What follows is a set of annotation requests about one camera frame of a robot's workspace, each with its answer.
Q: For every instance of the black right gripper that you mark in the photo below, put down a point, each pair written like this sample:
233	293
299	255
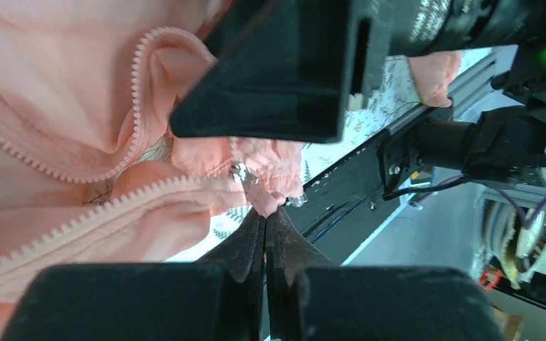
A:
283	69

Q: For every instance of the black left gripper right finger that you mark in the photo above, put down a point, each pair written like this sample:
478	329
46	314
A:
310	298

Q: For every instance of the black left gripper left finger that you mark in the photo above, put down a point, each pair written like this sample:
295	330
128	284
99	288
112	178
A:
218	297

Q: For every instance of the salmon pink hooded jacket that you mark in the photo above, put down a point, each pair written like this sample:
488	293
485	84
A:
90	167

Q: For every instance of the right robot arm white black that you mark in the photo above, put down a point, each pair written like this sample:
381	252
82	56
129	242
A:
499	140

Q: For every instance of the floral patterned table mat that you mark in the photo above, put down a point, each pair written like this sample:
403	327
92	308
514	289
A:
395	100

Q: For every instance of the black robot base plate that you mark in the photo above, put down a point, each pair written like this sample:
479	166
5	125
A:
345	204

